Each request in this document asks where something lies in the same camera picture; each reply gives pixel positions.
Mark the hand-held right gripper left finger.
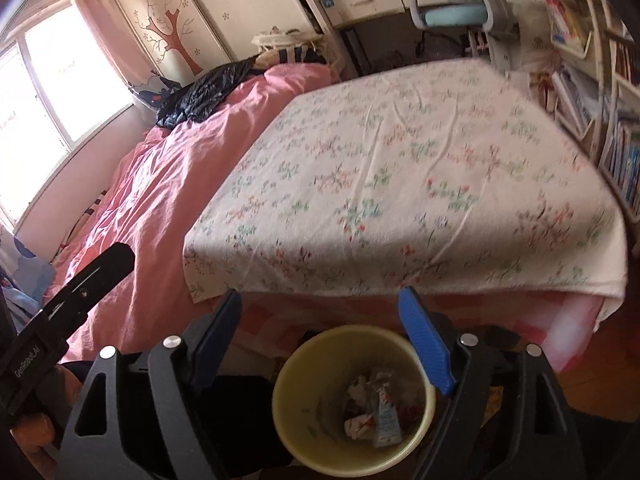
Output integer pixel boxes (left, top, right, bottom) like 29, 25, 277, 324
57, 289, 243, 480

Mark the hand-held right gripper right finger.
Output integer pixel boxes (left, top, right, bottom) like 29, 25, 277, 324
397, 286, 583, 480

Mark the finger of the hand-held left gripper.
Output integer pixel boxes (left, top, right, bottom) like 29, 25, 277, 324
42, 242, 136, 333

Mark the light blue milk carton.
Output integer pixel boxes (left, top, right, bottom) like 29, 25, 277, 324
370, 375, 403, 448

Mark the yellow trash bin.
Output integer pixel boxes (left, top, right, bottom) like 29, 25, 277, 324
271, 325, 437, 478

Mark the red and white wrapper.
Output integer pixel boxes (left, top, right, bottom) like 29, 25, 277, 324
343, 412, 377, 441

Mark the person's left hand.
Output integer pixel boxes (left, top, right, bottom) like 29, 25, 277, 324
9, 364, 85, 463

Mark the light blue printed cloth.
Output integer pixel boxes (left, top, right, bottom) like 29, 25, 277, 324
0, 227, 56, 333

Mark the pink blanket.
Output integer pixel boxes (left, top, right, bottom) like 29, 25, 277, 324
47, 62, 341, 366

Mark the pink checked bed sheet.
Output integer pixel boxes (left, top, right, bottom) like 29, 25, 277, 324
235, 290, 618, 373

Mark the floral tablecloth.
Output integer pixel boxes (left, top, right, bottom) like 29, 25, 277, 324
182, 57, 630, 306

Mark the blue cartoon print cloth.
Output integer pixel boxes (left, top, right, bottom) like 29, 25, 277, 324
127, 74, 186, 111

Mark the window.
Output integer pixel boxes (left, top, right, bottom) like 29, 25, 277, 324
0, 0, 136, 231

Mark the black puffer jacket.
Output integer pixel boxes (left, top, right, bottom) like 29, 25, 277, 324
156, 57, 261, 128

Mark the pink curtain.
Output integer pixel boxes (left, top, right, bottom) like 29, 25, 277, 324
65, 0, 136, 86

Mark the wardrobe with tree print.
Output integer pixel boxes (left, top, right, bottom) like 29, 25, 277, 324
105, 0, 326, 86

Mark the row of colourful children's books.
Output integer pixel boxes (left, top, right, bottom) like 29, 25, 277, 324
602, 120, 640, 211

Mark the stack of magazines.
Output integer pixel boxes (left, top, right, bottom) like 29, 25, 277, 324
550, 67, 596, 136

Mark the striped beige cloth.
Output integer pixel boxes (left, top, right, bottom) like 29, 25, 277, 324
257, 45, 328, 66

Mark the cream cloth bag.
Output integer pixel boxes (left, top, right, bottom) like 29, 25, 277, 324
251, 27, 323, 50

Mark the white bookshelf rack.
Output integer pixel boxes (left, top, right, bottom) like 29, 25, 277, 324
540, 0, 640, 221

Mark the blue and grey office chair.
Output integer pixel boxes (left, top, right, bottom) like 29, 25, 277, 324
390, 0, 531, 61

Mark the white desk with drawers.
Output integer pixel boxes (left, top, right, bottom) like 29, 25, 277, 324
320, 0, 416, 28

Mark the row of red spine books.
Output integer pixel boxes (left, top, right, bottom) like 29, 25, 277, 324
545, 0, 591, 56

